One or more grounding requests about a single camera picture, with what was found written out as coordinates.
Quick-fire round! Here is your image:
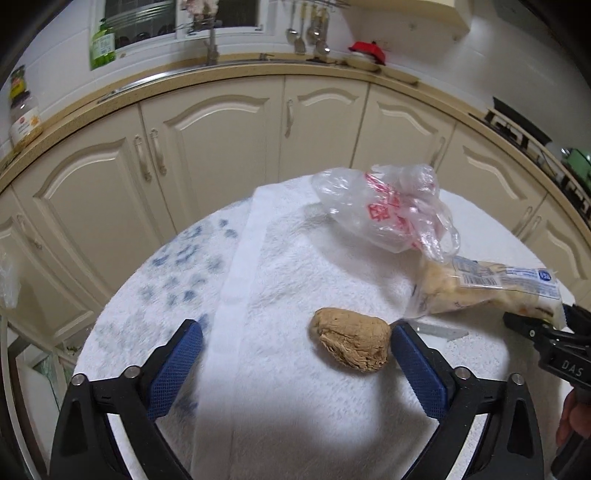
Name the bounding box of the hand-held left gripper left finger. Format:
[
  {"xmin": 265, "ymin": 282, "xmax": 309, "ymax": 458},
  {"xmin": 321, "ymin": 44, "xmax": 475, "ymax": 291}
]
[{"xmin": 48, "ymin": 318, "xmax": 205, "ymax": 480}]

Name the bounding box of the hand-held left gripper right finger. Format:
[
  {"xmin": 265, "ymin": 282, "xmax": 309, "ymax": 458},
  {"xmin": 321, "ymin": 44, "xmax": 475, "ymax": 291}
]
[{"xmin": 390, "ymin": 320, "xmax": 546, "ymax": 480}]

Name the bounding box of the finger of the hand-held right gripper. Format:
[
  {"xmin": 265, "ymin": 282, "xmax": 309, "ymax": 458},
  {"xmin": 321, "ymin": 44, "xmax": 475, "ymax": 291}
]
[
  {"xmin": 561, "ymin": 302, "xmax": 591, "ymax": 330},
  {"xmin": 503, "ymin": 312, "xmax": 554, "ymax": 340}
]

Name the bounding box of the clear bag of bread rolls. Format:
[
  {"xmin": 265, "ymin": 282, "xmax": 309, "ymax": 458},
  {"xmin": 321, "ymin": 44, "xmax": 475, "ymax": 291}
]
[{"xmin": 405, "ymin": 256, "xmax": 566, "ymax": 329}]

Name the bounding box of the brown bread lump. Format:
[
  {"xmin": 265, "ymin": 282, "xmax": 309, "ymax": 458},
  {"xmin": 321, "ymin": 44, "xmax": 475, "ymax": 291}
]
[{"xmin": 314, "ymin": 308, "xmax": 391, "ymax": 374}]

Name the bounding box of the person's right hand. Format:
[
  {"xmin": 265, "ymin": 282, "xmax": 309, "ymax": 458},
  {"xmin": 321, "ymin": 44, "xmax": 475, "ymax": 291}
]
[{"xmin": 556, "ymin": 394, "xmax": 583, "ymax": 445}]

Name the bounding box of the blue patterned cloth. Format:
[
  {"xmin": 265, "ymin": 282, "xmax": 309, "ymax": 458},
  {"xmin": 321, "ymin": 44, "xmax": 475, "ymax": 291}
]
[{"xmin": 74, "ymin": 198, "xmax": 257, "ymax": 416}]

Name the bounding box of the white towel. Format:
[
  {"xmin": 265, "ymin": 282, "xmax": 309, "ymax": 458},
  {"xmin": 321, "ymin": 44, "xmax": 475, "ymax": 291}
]
[{"xmin": 191, "ymin": 178, "xmax": 568, "ymax": 480}]

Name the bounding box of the green appliance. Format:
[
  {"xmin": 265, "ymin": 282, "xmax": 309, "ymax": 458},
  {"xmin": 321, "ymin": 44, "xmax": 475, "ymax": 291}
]
[{"xmin": 566, "ymin": 147, "xmax": 591, "ymax": 178}]

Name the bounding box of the clear plastic bag red print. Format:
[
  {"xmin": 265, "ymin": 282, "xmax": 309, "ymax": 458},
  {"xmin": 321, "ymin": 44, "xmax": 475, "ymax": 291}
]
[{"xmin": 311, "ymin": 164, "xmax": 462, "ymax": 265}]

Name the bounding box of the clear hanging plastic bag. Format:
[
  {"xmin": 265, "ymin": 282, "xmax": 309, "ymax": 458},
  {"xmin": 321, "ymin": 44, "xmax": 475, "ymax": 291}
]
[{"xmin": 0, "ymin": 251, "xmax": 21, "ymax": 308}]

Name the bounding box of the black gas stove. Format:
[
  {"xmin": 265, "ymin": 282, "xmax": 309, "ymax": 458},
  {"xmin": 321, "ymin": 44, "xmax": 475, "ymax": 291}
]
[{"xmin": 482, "ymin": 97, "xmax": 591, "ymax": 199}]

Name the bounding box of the cream kitchen cabinet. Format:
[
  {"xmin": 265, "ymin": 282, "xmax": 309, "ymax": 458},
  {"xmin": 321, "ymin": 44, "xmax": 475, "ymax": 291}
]
[{"xmin": 0, "ymin": 69, "xmax": 591, "ymax": 407}]

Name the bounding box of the white jar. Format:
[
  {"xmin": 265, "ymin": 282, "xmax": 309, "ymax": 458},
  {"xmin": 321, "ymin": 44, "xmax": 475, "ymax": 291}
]
[{"xmin": 9, "ymin": 95, "xmax": 44, "ymax": 146}]

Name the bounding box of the red pot lid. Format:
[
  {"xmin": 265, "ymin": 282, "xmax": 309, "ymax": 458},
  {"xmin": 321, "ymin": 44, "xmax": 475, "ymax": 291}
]
[{"xmin": 348, "ymin": 41, "xmax": 386, "ymax": 64}]

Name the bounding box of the metal faucet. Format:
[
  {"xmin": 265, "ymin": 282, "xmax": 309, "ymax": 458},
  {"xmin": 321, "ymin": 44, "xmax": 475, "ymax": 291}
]
[{"xmin": 175, "ymin": 21, "xmax": 221, "ymax": 65}]

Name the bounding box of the dark lidded jar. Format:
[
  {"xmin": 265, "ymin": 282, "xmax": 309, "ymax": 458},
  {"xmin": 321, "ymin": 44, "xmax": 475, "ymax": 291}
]
[{"xmin": 9, "ymin": 65, "xmax": 29, "ymax": 100}]

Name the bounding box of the cream range hood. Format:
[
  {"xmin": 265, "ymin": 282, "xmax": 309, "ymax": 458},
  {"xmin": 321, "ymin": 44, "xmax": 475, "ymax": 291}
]
[{"xmin": 339, "ymin": 0, "xmax": 472, "ymax": 44}]

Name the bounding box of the green bottle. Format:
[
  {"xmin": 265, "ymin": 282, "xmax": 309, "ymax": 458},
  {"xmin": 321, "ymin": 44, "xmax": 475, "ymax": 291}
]
[{"xmin": 89, "ymin": 18, "xmax": 117, "ymax": 71}]

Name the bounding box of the metal spoon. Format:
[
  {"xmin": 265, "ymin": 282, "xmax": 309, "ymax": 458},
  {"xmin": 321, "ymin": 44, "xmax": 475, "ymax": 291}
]
[{"xmin": 307, "ymin": 0, "xmax": 331, "ymax": 55}]

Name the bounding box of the metal spatula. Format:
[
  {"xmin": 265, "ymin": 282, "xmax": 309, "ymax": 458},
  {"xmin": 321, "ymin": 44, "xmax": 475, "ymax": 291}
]
[{"xmin": 294, "ymin": 0, "xmax": 307, "ymax": 54}]

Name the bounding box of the metal ladle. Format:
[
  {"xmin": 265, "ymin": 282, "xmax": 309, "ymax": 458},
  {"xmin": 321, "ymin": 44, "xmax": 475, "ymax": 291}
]
[{"xmin": 285, "ymin": 0, "xmax": 299, "ymax": 43}]

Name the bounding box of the kitchen window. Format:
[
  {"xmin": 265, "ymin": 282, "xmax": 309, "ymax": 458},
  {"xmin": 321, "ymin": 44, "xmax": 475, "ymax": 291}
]
[{"xmin": 104, "ymin": 0, "xmax": 259, "ymax": 47}]

